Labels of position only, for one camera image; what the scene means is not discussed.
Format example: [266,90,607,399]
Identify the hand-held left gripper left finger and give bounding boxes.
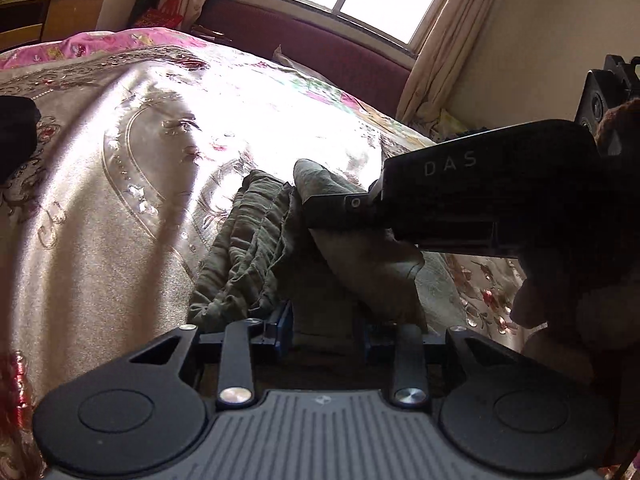
[129,300,295,407]

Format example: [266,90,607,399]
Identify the wooden desk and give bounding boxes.
[0,0,112,55]

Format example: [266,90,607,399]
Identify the floral satin bedspread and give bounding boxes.
[0,27,551,480]

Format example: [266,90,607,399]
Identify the person's right hand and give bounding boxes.
[509,257,598,361]

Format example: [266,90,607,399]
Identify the purple padded window bench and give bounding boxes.
[192,0,418,123]

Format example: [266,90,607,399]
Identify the dark cloth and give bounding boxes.
[0,95,42,187]

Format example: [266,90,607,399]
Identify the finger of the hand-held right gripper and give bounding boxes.
[299,191,383,235]

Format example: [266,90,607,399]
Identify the red bag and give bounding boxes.
[134,0,187,30]

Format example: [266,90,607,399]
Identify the green pants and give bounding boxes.
[186,158,432,348]

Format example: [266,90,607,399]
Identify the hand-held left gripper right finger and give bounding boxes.
[352,310,533,407]

